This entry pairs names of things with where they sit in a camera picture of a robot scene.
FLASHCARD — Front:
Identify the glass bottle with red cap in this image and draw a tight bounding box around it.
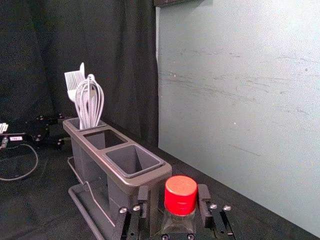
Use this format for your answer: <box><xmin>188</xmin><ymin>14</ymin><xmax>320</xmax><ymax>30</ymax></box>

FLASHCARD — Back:
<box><xmin>159</xmin><ymin>174</ymin><xmax>200</xmax><ymax>237</ymax></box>

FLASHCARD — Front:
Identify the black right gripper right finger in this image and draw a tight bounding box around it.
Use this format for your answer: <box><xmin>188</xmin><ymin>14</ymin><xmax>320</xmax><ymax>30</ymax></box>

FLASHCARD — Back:
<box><xmin>197</xmin><ymin>183</ymin><xmax>237</xmax><ymax>240</ymax></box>

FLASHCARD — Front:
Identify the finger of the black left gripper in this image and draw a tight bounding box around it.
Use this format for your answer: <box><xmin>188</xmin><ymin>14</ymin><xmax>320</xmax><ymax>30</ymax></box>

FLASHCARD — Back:
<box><xmin>34</xmin><ymin>134</ymin><xmax>66</xmax><ymax>151</ymax></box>
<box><xmin>36</xmin><ymin>113</ymin><xmax>66</xmax><ymax>128</ymax></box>

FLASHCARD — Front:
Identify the black table cloth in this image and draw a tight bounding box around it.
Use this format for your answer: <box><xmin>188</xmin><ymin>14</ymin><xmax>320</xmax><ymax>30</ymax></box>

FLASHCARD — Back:
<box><xmin>0</xmin><ymin>119</ymin><xmax>320</xmax><ymax>240</ymax></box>

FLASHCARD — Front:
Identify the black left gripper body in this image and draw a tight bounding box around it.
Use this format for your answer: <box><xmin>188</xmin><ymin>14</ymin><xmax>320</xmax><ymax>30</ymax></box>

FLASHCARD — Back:
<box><xmin>0</xmin><ymin>119</ymin><xmax>51</xmax><ymax>151</ymax></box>

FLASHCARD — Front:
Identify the grey metal utensil rack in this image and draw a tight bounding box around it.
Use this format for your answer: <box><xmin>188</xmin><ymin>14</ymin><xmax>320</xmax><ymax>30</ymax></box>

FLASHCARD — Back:
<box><xmin>62</xmin><ymin>116</ymin><xmax>173</xmax><ymax>240</ymax></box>

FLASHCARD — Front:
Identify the pale grey silicone whisk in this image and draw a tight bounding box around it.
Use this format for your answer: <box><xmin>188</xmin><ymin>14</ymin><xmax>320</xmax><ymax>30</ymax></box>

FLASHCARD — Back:
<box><xmin>74</xmin><ymin>73</ymin><xmax>105</xmax><ymax>130</ymax></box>

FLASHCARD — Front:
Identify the black curtain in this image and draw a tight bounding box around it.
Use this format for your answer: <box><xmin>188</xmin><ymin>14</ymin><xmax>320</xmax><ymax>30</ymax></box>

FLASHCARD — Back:
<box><xmin>0</xmin><ymin>0</ymin><xmax>160</xmax><ymax>148</ymax></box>

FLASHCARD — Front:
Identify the grey plastic rack bin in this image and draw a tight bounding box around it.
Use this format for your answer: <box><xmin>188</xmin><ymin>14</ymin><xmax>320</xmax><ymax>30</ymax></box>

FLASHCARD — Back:
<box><xmin>104</xmin><ymin>144</ymin><xmax>166</xmax><ymax>235</ymax></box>
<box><xmin>65</xmin><ymin>117</ymin><xmax>108</xmax><ymax>180</ymax></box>

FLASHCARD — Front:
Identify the pale grey silicone brush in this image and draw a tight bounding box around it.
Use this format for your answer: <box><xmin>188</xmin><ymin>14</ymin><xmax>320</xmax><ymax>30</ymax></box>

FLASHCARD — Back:
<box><xmin>64</xmin><ymin>71</ymin><xmax>87</xmax><ymax>103</ymax></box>

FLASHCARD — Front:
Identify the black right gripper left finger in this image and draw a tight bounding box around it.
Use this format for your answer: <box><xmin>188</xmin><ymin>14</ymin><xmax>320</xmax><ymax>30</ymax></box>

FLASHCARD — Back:
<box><xmin>119</xmin><ymin>184</ymin><xmax>151</xmax><ymax>240</ymax></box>

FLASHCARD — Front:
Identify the thin grey gripper cable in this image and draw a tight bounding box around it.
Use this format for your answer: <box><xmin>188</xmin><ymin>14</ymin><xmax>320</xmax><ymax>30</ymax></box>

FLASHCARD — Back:
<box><xmin>0</xmin><ymin>142</ymin><xmax>40</xmax><ymax>181</ymax></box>

